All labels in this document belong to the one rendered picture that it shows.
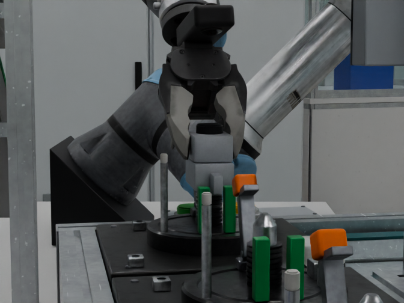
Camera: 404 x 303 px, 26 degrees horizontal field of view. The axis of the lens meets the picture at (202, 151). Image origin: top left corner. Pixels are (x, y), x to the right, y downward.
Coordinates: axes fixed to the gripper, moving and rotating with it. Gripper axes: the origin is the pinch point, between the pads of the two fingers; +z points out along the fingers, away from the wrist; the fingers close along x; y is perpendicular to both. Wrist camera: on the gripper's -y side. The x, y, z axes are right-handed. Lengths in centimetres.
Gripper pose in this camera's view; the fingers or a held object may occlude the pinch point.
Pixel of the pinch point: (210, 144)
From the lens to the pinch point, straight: 97.1
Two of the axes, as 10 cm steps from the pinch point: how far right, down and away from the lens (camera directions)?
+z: 1.1, 8.2, -5.5
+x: -9.8, 0.1, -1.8
